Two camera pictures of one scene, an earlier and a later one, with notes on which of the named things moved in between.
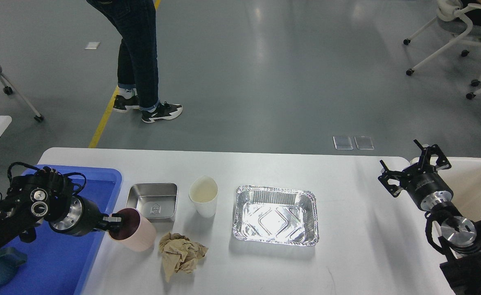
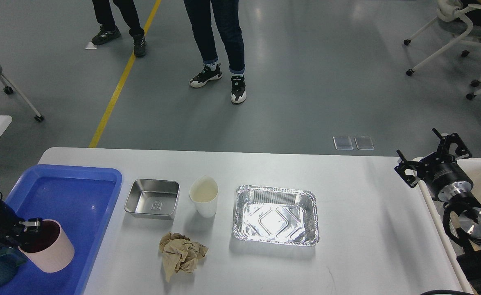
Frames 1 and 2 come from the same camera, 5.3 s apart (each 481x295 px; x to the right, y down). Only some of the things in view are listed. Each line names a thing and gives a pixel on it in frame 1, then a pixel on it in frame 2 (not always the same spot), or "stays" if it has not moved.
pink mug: [136, 233] → [50, 248]
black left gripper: [84, 216] → [5, 230]
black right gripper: [421, 180] → [441, 170]
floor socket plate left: [342, 142] stays
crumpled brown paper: [178, 253] stays
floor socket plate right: [364, 142] stays
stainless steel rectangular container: [156, 203] stays
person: [137, 68] → [201, 16]
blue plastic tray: [56, 264] stays
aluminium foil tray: [274, 215] stays
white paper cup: [203, 191] stays
